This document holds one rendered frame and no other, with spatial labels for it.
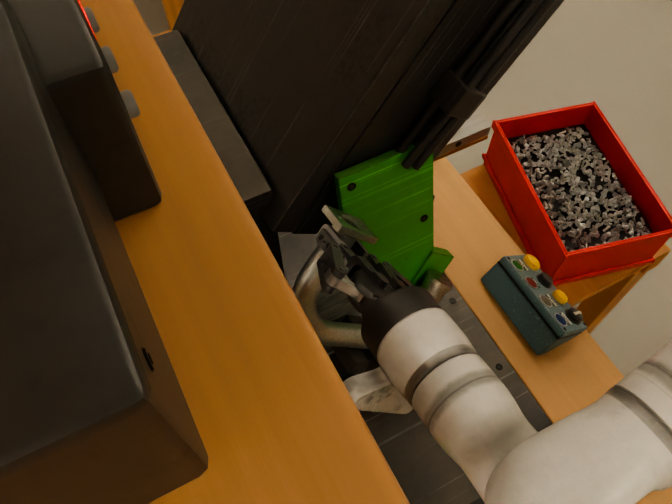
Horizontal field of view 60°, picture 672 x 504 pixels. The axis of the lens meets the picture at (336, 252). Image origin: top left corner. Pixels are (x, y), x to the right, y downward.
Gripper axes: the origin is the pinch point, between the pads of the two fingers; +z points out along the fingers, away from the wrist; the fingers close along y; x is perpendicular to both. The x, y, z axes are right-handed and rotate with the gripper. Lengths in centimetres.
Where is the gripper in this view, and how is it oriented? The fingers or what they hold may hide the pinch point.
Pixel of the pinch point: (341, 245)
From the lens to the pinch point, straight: 61.3
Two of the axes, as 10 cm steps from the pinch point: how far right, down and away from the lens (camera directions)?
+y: -7.0, -2.4, -6.8
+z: -4.5, -5.9, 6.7
